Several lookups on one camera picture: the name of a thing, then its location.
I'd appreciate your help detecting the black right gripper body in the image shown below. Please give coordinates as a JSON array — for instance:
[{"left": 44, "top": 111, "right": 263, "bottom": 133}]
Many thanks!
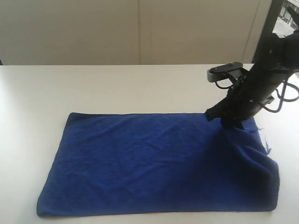
[{"left": 224, "top": 65, "right": 292, "bottom": 122}]

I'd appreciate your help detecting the blue microfibre cloth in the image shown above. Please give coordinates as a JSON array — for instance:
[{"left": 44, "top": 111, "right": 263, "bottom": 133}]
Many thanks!
[{"left": 36, "top": 112, "right": 280, "bottom": 217}]

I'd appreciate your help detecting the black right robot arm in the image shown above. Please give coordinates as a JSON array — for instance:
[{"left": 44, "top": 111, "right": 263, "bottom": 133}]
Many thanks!
[{"left": 205, "top": 32, "right": 299, "bottom": 128}]

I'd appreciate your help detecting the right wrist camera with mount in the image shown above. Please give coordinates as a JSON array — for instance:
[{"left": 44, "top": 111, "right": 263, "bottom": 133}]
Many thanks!
[{"left": 207, "top": 62, "right": 249, "bottom": 90}]

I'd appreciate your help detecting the dark window frame post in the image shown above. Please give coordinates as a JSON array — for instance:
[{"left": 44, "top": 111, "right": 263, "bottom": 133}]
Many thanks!
[{"left": 252, "top": 0, "right": 284, "bottom": 63}]

